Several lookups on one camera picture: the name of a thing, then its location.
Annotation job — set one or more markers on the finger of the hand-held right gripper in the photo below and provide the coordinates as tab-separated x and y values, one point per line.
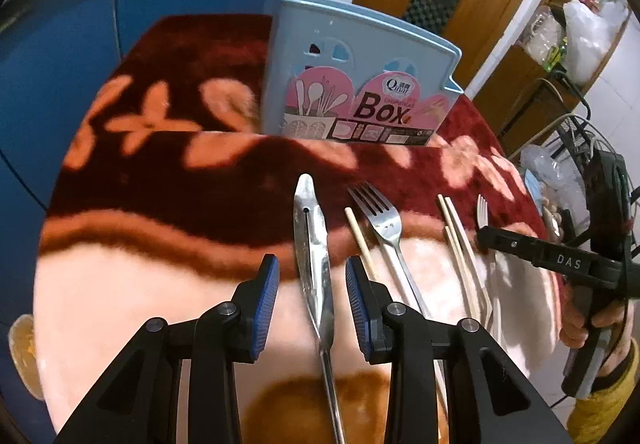
530	251

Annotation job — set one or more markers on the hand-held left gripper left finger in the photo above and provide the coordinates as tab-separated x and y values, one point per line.
265	309

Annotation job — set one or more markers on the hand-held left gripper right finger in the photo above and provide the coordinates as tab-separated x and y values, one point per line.
356	309

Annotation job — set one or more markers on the white plastic fork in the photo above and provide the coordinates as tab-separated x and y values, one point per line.
482	214

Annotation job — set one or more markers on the metal fork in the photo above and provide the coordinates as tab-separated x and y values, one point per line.
385	224

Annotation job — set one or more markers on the light blue utensil box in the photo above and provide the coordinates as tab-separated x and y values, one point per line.
320	24

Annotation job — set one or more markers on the person's right forearm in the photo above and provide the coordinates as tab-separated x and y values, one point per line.
610	409

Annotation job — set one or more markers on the person's right hand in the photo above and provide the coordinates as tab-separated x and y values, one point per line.
575	319

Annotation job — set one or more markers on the clear plastic bag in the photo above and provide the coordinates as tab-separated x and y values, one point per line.
550	174

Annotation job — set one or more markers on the red floral blanket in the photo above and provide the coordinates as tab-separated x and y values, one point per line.
175	184

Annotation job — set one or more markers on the wooden shelf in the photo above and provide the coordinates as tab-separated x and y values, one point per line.
515	79

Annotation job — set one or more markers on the white plastic bag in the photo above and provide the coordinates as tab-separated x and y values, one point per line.
592	39

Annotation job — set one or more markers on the blue kitchen cabinet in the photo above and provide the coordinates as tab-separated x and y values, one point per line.
75	24

